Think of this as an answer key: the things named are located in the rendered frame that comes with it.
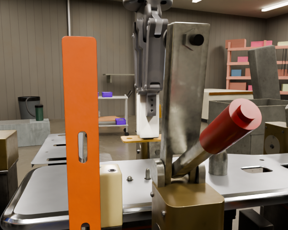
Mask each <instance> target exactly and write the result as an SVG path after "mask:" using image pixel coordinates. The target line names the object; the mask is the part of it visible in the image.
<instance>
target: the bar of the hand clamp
mask: <svg viewBox="0 0 288 230"><path fill-rule="evenodd" d="M209 35H210V24H208V23H189V22H172V23H171V24H168V25H167V29H166V31H165V32H164V35H163V44H164V46H165V48H166V52H165V77H164V94H163V111H162V128H161V145H160V159H161V161H162V162H163V165H164V169H165V185H167V184H171V172H172V159H173V155H178V154H183V153H184V152H185V151H186V150H187V149H188V148H189V147H190V146H191V145H192V144H193V143H194V142H195V141H196V140H197V139H198V138H199V137H200V128H201V118H202V109H203V96H204V86H205V77H206V67H207V58H208V44H209ZM196 170H197V167H196V168H194V169H193V170H191V171H190V172H189V173H188V174H187V175H186V176H184V178H185V179H186V180H187V181H188V182H189V183H192V182H195V180H196Z"/></svg>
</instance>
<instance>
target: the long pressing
mask: <svg viewBox="0 0 288 230"><path fill-rule="evenodd" d="M152 159H153V158H151V159H138V160H124V161H110V162H100V165H105V164H118V165H119V168H120V170H121V173H122V179H123V222H131V221H139V220H150V219H152V198H151V196H150V192H152V179H150V180H146V179H145V171H146V169H147V168H149V169H150V165H151V160H152ZM157 159H158V158H157ZM159 159H160V158H159ZM261 160H263V161H261ZM204 163H205V168H206V183H208V184H209V185H210V186H211V187H212V188H214V189H215V190H216V191H217V192H218V193H219V194H221V195H222V196H223V197H224V199H225V201H224V210H232V209H243V208H251V207H258V206H266V205H274V204H285V203H288V169H287V168H285V167H283V166H288V153H279V154H266V155H242V154H228V171H227V175H225V176H215V175H212V174H210V173H208V163H209V158H208V159H207V160H205V161H204ZM253 168H264V169H267V170H269V171H271V172H262V173H248V172H245V171H243V169H253ZM128 176H131V177H132V180H133V181H127V179H128ZM0 226H1V228H2V229H3V230H65V229H69V207H68V184H67V164H63V165H50V166H43V167H38V168H35V169H33V170H31V171H29V172H28V173H27V174H26V175H25V177H24V179H23V180H22V182H21V184H20V185H19V187H18V189H17V190H16V192H15V194H14V195H13V197H12V199H11V200H10V202H9V203H8V205H7V207H6V209H5V210H4V212H3V214H2V215H1V218H0Z"/></svg>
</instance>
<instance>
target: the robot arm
mask: <svg viewBox="0 0 288 230"><path fill-rule="evenodd" d="M172 3H173V0H123V6H124V7H125V8H126V9H127V10H130V11H134V12H136V13H137V19H136V22H133V35H132V38H133V55H134V81H135V84H134V87H135V89H136V90H137V135H138V136H139V137H140V138H141V139H146V138H158V137H159V92H160V91H162V90H163V81H164V65H165V46H164V44H163V35H164V32H165V31H166V29H167V25H168V19H162V18H161V17H162V14H161V12H162V11H165V10H167V9H169V8H171V6H172Z"/></svg>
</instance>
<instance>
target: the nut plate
mask: <svg viewBox="0 0 288 230"><path fill-rule="evenodd" d="M121 140H122V141H123V143H138V142H155V141H161V134H159V137H158V138H146V139H141V138H140V137H139V136H122V137H121Z"/></svg>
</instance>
